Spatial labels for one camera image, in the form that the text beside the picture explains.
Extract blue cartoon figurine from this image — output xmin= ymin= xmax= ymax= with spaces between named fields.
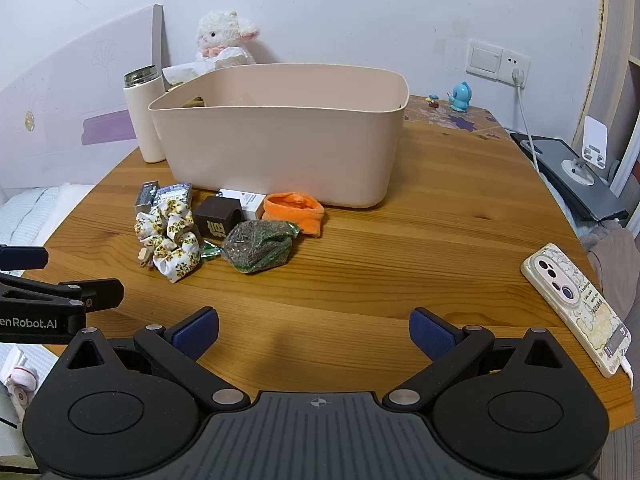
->
xmin=446 ymin=83 xmax=472 ymax=113

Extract white plug with cable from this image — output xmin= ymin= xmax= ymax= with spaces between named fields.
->
xmin=510 ymin=67 xmax=544 ymax=177

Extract white thermos bottle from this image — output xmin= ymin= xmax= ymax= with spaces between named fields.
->
xmin=123 ymin=65 xmax=166 ymax=164

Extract purple flower patterned mat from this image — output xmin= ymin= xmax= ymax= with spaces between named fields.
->
xmin=403 ymin=94 xmax=501 ymax=141

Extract white plush sheep toy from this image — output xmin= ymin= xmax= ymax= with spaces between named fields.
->
xmin=194 ymin=9 xmax=262 ymax=67

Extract white purple printed headboard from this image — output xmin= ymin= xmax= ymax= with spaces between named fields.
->
xmin=0 ymin=5 xmax=157 ymax=202

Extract white phone stand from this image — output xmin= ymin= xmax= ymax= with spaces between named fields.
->
xmin=560 ymin=115 xmax=621 ymax=186

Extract white small box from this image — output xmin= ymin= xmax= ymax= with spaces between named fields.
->
xmin=216 ymin=188 xmax=267 ymax=221

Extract orange fabric pouch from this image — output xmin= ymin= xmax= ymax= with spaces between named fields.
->
xmin=262 ymin=192 xmax=326 ymax=238

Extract white phone charging cable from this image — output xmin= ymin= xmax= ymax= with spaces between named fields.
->
xmin=619 ymin=355 xmax=640 ymax=392

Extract clear bag of dried herbs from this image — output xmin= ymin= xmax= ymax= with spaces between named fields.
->
xmin=220 ymin=219 xmax=301 ymax=275

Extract dark brown square box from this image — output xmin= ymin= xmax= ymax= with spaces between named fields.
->
xmin=193 ymin=195 xmax=238 ymax=244

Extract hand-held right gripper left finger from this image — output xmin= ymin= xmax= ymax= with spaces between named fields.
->
xmin=62 ymin=307 xmax=251 ymax=414

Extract grey board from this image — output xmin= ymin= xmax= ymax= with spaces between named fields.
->
xmin=151 ymin=4 xmax=166 ymax=77

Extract floral white yellow scrunchie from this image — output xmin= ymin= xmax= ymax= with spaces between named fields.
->
xmin=149 ymin=232 xmax=202 ymax=285
xmin=134 ymin=199 xmax=197 ymax=244

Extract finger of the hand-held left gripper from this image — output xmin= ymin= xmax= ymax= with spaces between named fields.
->
xmin=0 ymin=244 xmax=50 ymax=271
xmin=0 ymin=272 xmax=125 ymax=313

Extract pink plastic storage basin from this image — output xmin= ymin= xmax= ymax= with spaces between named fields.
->
xmin=148 ymin=63 xmax=411 ymax=210

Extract small dark packet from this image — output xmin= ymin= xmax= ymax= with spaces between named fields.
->
xmin=134 ymin=181 xmax=160 ymax=209

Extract white wall socket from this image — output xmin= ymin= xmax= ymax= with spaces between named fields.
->
xmin=497 ymin=51 xmax=531 ymax=86

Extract smartphone with cartoon case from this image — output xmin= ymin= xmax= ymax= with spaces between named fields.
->
xmin=520 ymin=243 xmax=632 ymax=379

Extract cream paper packet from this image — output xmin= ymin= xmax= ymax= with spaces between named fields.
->
xmin=162 ymin=61 xmax=222 ymax=92

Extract grey brown cloth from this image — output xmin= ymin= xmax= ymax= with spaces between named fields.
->
xmin=575 ymin=226 xmax=640 ymax=322

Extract white red headphones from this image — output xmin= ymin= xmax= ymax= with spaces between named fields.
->
xmin=0 ymin=347 xmax=39 ymax=412

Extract wooden door frame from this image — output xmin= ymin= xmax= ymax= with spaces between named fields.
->
xmin=579 ymin=0 xmax=640 ymax=202

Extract blue patterned small box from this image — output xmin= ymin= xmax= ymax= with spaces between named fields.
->
xmin=151 ymin=182 xmax=194 ymax=211

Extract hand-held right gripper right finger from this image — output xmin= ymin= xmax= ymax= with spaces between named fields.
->
xmin=382 ymin=307 xmax=567 ymax=409

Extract white wall switch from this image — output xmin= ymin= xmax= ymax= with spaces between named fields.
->
xmin=466 ymin=44 xmax=504 ymax=80

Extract white quilted bedding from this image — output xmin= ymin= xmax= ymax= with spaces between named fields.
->
xmin=0 ymin=183 xmax=96 ymax=277

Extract dark grey laptop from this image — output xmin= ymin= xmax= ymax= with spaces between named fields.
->
xmin=509 ymin=131 xmax=630 ymax=222

